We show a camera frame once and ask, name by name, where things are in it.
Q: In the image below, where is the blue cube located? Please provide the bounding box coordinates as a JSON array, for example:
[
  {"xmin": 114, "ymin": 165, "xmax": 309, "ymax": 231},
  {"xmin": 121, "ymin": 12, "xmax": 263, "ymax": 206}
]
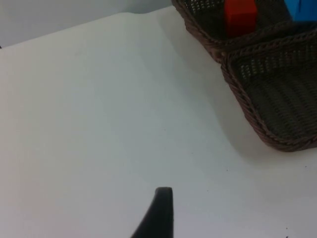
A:
[{"xmin": 283, "ymin": 0, "xmax": 317, "ymax": 23}]

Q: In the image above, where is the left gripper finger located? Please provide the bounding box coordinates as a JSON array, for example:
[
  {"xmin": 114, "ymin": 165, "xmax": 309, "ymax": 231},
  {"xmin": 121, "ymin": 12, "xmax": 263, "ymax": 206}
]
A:
[{"xmin": 130, "ymin": 186, "xmax": 176, "ymax": 238}]

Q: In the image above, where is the red cube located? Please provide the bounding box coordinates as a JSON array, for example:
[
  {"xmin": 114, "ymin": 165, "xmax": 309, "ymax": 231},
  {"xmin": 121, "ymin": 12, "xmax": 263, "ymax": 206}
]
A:
[{"xmin": 224, "ymin": 0, "xmax": 258, "ymax": 38}]

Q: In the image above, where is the dark brown wicker basket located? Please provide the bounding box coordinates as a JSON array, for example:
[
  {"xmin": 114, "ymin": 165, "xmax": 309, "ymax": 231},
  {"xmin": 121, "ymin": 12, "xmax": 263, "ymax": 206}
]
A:
[
  {"xmin": 171, "ymin": 0, "xmax": 317, "ymax": 64},
  {"xmin": 220, "ymin": 30, "xmax": 317, "ymax": 153}
]

